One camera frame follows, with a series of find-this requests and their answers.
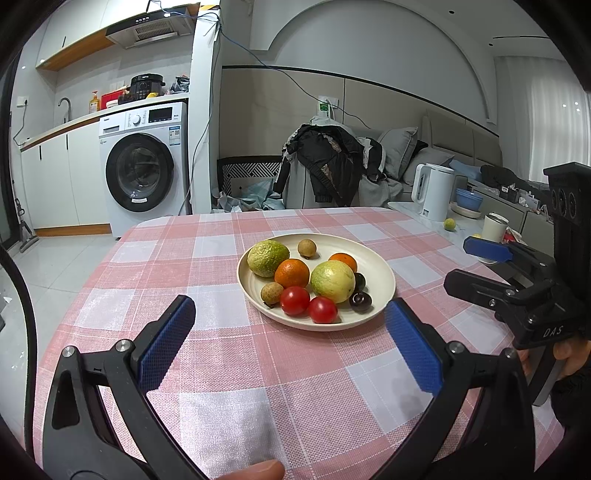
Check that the white base cabinet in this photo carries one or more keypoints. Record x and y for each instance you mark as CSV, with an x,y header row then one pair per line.
x,y
69,184

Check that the white washing machine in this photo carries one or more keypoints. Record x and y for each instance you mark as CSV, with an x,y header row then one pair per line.
x,y
143,175

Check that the white wall cabinets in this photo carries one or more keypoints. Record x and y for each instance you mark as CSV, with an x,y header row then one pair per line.
x,y
78,27

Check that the brown longan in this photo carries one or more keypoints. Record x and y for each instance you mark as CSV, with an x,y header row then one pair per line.
x,y
306,248
271,294

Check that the dark purple plum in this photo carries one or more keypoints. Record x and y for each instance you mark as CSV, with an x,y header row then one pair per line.
x,y
360,301

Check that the cream round plate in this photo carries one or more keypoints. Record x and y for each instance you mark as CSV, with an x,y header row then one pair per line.
x,y
371,272

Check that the white wall socket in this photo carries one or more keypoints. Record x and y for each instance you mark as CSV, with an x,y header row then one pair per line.
x,y
21,101

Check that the person's right hand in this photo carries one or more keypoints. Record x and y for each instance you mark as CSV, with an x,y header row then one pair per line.
x,y
575,357

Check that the blue bowl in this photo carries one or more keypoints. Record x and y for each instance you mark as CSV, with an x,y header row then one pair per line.
x,y
469,199

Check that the yellow-green lemon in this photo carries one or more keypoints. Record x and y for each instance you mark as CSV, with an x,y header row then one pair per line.
x,y
332,282

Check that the small green lime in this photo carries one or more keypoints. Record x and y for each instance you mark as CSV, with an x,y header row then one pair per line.
x,y
449,225

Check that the red tomato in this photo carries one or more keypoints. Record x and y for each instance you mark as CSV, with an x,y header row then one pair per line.
x,y
295,300
323,310

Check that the grey pillow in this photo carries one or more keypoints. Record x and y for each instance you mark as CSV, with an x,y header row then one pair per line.
x,y
397,154

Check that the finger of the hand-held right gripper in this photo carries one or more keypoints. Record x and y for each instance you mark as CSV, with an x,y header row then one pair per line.
x,y
471,284
485,249

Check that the orange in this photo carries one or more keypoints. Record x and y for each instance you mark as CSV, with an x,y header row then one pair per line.
x,y
292,273
344,261

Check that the red box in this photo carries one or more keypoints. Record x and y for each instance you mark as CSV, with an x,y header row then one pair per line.
x,y
111,99

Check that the pink checked tablecloth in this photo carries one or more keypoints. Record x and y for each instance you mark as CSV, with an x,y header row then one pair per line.
x,y
221,369

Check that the pile of plastic bags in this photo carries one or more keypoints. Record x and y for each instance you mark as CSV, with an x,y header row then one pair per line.
x,y
249,198

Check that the stick vacuum cleaner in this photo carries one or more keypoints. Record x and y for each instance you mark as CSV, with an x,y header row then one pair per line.
x,y
25,235

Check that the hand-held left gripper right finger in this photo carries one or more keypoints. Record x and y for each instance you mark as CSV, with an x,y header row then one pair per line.
x,y
411,344

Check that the grey sofa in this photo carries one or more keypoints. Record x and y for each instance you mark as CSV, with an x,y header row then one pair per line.
x,y
461,138

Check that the black pressure cooker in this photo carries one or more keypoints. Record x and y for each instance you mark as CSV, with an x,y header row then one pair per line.
x,y
146,87

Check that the yellow detergent bottle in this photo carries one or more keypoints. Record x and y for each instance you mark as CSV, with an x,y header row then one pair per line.
x,y
94,105

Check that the white curtain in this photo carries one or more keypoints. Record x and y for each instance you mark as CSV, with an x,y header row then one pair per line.
x,y
545,115

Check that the steel range hood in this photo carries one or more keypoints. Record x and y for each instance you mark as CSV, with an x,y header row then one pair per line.
x,y
147,30

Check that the black patterned basket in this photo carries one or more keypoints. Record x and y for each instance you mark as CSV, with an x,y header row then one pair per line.
x,y
249,168

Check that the black plastic bag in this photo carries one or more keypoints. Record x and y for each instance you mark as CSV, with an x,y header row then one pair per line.
x,y
180,85

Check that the white marble side table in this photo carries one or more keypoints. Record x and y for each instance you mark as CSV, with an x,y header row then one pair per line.
x,y
461,230

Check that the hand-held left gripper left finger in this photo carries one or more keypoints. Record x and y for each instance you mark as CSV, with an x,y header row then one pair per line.
x,y
166,344

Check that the white mug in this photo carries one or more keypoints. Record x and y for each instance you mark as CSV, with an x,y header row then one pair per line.
x,y
495,228

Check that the wrinkly green citrus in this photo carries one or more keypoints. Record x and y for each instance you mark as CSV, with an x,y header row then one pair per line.
x,y
268,258

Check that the white electric kettle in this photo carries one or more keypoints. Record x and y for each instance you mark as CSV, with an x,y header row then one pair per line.
x,y
431,194

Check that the dark jacket pile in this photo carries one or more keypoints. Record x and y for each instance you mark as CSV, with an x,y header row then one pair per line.
x,y
332,157

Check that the person's left hand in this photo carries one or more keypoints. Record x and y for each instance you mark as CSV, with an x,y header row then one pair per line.
x,y
258,471

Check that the curved sink faucet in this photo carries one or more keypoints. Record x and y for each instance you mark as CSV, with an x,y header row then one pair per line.
x,y
69,108

